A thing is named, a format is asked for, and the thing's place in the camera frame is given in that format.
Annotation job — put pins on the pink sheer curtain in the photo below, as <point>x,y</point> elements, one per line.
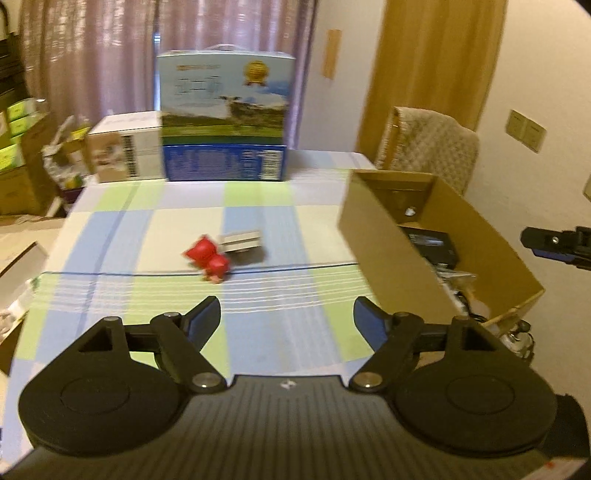
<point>92,55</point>

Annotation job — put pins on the yellow wall plate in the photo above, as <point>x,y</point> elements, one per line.
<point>331,53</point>

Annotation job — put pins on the red toy figure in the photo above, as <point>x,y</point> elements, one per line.
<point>207,256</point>

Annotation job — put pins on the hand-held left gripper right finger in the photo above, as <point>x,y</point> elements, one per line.
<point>371,325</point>

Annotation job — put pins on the black product box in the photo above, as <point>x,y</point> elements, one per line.
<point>434,244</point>

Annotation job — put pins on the cow print milk carton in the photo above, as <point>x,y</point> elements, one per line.
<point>221,92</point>

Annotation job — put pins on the checked pastel tablecloth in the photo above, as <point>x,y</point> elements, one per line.
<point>277,221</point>

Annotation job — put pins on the brown cardboard box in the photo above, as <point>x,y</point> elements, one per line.
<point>383,244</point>

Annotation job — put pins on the carton of green packets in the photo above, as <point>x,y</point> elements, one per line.
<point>18,184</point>

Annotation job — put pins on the beige wall switch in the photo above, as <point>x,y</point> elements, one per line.
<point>526,130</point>

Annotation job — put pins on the crumpled clear plastic bag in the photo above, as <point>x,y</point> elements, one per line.
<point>64,152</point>

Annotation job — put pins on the small white box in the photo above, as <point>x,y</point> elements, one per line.
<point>242,244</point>

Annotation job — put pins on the blue printed carton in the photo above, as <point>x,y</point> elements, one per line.
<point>221,162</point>

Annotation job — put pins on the wooden door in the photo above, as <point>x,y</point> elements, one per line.
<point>429,60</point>

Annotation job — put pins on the stack of green packets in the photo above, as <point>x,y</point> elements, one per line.
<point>23,115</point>

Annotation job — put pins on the white printed carton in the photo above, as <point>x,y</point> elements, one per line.
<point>120,147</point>

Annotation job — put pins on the chair with quilted cover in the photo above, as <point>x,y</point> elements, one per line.
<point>429,143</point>

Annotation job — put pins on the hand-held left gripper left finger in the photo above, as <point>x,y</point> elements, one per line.
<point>201,325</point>

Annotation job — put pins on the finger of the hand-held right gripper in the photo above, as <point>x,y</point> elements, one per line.
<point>549,240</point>

